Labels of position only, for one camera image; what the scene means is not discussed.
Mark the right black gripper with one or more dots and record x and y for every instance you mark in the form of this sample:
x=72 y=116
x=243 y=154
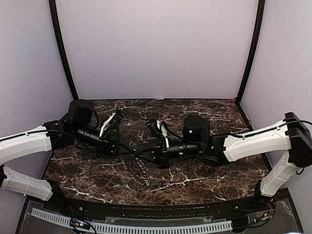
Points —
x=163 y=161

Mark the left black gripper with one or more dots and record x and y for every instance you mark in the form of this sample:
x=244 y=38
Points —
x=107 y=143

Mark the black disc with keyrings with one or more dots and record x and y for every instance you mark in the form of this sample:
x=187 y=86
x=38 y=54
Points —
x=136 y=169

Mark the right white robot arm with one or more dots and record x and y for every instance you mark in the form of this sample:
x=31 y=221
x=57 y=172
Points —
x=289 y=135

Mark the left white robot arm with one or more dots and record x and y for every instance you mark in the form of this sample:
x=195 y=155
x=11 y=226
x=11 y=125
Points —
x=80 y=125

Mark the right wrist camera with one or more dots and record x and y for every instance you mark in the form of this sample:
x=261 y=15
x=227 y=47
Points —
x=157 y=129

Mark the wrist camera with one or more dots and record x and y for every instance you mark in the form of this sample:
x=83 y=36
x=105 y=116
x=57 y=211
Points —
x=157 y=129
x=111 y=122

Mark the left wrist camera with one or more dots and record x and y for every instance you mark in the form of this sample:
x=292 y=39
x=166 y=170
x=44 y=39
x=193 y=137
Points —
x=111 y=122

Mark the black front rail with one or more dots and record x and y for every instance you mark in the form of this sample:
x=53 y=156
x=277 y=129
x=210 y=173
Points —
x=88 y=208

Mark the white slotted cable duct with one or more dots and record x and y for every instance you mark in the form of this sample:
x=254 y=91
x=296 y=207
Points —
x=116 y=225

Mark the left black frame post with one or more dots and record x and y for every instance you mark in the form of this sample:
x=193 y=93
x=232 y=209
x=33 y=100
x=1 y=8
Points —
x=61 y=48

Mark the black frame post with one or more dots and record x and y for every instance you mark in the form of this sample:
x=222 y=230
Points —
x=61 y=48
x=252 y=51

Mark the right black frame post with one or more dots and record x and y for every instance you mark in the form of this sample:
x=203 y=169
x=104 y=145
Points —
x=252 y=51

